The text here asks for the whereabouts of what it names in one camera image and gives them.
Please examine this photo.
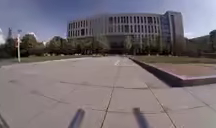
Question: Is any grey concrete slab plaza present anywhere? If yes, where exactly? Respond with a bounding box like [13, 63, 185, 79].
[0, 54, 216, 128]

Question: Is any curved grey multi-storey building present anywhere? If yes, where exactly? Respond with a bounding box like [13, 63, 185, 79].
[66, 10, 186, 56]

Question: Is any row of trees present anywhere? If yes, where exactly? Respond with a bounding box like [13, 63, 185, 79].
[0, 32, 216, 58]

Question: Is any raised reddish paved platform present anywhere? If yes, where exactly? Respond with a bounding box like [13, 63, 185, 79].
[128, 55, 216, 88]

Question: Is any robot's own part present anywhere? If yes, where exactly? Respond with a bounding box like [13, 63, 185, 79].
[68, 108, 86, 128]
[132, 107, 150, 128]

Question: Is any pole with sign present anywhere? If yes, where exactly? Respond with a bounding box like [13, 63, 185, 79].
[15, 29, 23, 64]

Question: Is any grass strip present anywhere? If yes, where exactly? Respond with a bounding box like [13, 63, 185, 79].
[0, 54, 88, 66]
[133, 54, 216, 66]

